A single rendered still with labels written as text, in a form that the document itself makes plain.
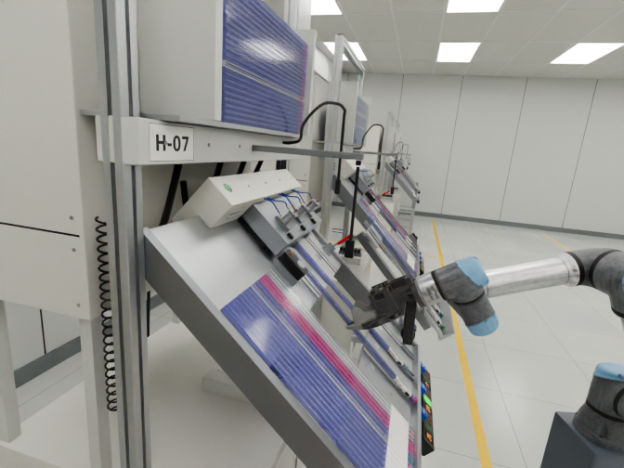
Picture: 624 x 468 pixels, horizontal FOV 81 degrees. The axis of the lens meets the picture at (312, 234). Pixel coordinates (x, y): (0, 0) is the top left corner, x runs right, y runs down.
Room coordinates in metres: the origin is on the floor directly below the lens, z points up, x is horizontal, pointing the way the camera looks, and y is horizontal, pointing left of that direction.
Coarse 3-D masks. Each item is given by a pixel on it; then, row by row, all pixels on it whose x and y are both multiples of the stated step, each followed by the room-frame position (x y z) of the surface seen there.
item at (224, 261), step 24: (168, 240) 0.65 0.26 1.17; (192, 240) 0.70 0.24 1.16; (216, 240) 0.76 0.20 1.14; (240, 240) 0.84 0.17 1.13; (312, 240) 1.17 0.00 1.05; (192, 264) 0.65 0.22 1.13; (216, 264) 0.70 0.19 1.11; (240, 264) 0.76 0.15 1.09; (264, 264) 0.83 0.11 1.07; (336, 264) 1.17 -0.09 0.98; (216, 288) 0.64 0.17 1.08; (240, 288) 0.70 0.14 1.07; (312, 288) 0.92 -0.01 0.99
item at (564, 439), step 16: (560, 416) 1.05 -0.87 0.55; (560, 432) 1.04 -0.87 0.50; (576, 432) 0.99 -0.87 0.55; (560, 448) 1.02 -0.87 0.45; (576, 448) 0.96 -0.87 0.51; (592, 448) 0.92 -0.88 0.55; (544, 464) 1.06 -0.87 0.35; (560, 464) 1.00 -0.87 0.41; (576, 464) 0.95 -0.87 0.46; (592, 464) 0.90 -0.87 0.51; (608, 464) 0.90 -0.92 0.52
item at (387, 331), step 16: (368, 336) 0.94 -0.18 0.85; (384, 336) 1.03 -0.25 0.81; (400, 336) 1.12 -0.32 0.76; (368, 352) 0.88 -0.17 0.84; (384, 352) 0.95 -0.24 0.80; (400, 352) 1.02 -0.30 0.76; (368, 368) 0.82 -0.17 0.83; (400, 368) 0.94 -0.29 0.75; (384, 384) 0.81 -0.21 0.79; (400, 400) 0.81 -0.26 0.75
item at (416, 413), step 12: (420, 348) 1.10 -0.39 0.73; (420, 360) 1.03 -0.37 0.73; (420, 372) 0.96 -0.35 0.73; (420, 384) 0.90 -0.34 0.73; (420, 396) 0.85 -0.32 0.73; (420, 408) 0.81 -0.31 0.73; (420, 420) 0.76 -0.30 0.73; (420, 432) 0.72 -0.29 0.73; (420, 444) 0.69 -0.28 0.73; (420, 456) 0.65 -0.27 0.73
